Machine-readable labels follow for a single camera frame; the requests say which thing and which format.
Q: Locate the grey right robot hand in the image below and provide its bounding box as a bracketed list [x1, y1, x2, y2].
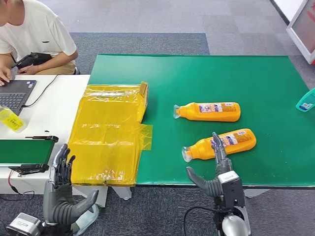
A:
[186, 132, 233, 197]

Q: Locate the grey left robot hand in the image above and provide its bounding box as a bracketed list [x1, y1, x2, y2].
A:
[43, 143, 99, 226]

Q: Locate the orange plastic bottle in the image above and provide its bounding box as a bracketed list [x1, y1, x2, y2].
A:
[181, 128, 257, 163]
[173, 102, 241, 123]

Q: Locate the clear bottle with yellow label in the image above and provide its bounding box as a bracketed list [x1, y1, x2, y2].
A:
[0, 106, 29, 133]

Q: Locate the teal plastic bottle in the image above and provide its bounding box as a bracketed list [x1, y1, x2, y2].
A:
[295, 87, 315, 113]

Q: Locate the plastic wrapped white table foot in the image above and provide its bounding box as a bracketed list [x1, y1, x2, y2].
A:
[71, 203, 100, 236]

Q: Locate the small green conveyor belt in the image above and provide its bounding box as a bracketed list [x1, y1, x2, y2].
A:
[0, 135, 59, 177]

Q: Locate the large green table mat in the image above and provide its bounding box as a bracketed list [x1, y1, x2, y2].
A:
[88, 54, 315, 188]

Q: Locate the yellow plastic wrapped box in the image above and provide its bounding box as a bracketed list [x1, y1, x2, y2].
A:
[67, 81, 153, 187]

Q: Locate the white table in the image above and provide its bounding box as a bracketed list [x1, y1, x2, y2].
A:
[0, 75, 109, 209]

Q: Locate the dark grey laptop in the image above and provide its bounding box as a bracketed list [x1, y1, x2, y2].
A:
[0, 79, 38, 117]

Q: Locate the black handheld controller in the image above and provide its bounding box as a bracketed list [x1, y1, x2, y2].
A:
[11, 52, 53, 70]

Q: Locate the white framed sign board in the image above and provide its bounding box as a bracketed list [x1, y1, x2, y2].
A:
[286, 0, 315, 65]

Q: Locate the person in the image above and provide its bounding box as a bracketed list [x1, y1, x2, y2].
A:
[0, 0, 81, 87]

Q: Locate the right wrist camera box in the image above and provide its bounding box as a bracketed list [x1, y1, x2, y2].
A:
[218, 171, 246, 209]

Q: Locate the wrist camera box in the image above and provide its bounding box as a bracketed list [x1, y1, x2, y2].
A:
[218, 171, 246, 209]
[6, 213, 45, 236]

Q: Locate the black cable on floor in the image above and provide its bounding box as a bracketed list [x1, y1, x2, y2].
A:
[0, 190, 35, 201]

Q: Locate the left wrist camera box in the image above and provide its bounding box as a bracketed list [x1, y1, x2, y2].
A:
[6, 213, 45, 236]

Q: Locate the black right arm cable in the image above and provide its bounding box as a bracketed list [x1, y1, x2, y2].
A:
[183, 206, 222, 236]

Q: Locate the white table leg bracket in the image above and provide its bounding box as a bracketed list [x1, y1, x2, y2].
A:
[244, 189, 270, 199]
[112, 186, 132, 200]

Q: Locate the red cable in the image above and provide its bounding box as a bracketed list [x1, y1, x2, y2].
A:
[7, 169, 20, 193]

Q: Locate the black laptop cable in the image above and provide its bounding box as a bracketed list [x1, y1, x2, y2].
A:
[22, 75, 60, 108]

